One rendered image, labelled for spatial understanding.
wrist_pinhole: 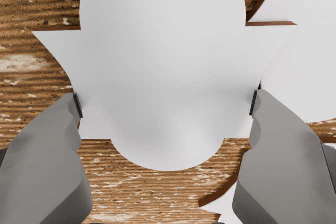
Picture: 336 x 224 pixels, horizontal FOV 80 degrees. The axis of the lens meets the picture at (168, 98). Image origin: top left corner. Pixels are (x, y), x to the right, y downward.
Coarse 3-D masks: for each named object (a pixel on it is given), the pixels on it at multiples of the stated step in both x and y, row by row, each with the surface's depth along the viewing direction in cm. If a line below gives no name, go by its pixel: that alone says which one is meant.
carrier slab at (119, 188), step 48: (0, 0) 10; (48, 0) 10; (0, 48) 12; (0, 96) 13; (48, 96) 13; (0, 144) 16; (96, 144) 16; (240, 144) 16; (96, 192) 19; (144, 192) 19; (192, 192) 19
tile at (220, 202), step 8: (328, 144) 15; (240, 160) 16; (232, 176) 17; (232, 184) 17; (216, 192) 19; (224, 192) 18; (232, 192) 17; (200, 200) 19; (208, 200) 19; (216, 200) 18; (224, 200) 18; (232, 200) 18; (200, 208) 19; (208, 208) 19; (216, 208) 19; (224, 208) 19; (216, 216) 20; (224, 216) 19; (232, 216) 19
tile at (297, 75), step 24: (264, 0) 10; (288, 0) 10; (312, 0) 10; (312, 24) 10; (288, 48) 11; (312, 48) 11; (264, 72) 12; (288, 72) 12; (312, 72) 12; (288, 96) 13; (312, 96) 13; (312, 120) 13
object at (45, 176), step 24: (72, 96) 11; (48, 120) 9; (72, 120) 9; (24, 144) 8; (48, 144) 8; (72, 144) 9; (0, 168) 7; (24, 168) 7; (48, 168) 7; (72, 168) 7; (0, 192) 6; (24, 192) 6; (48, 192) 6; (72, 192) 6; (0, 216) 5; (24, 216) 5; (48, 216) 6; (72, 216) 6
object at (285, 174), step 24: (264, 96) 10; (264, 120) 9; (288, 120) 9; (264, 144) 7; (288, 144) 7; (312, 144) 7; (240, 168) 7; (264, 168) 7; (288, 168) 6; (312, 168) 6; (240, 192) 6; (264, 192) 6; (288, 192) 6; (312, 192) 6; (240, 216) 7; (264, 216) 6; (288, 216) 5; (312, 216) 5
